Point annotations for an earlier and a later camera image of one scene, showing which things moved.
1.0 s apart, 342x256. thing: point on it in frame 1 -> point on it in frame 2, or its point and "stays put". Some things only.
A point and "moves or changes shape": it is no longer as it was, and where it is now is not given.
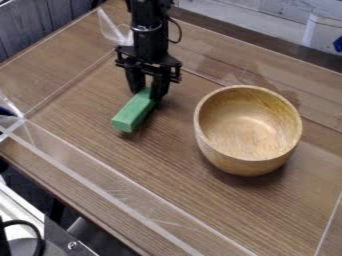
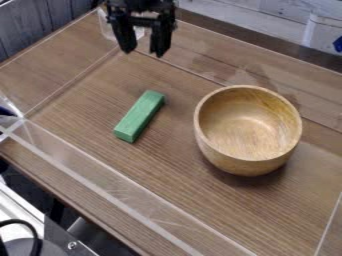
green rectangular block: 131,114 moves or changes shape
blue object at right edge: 337,44 stays put
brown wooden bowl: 246,128 stays put
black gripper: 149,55 -> 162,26
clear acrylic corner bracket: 119,34 stays put
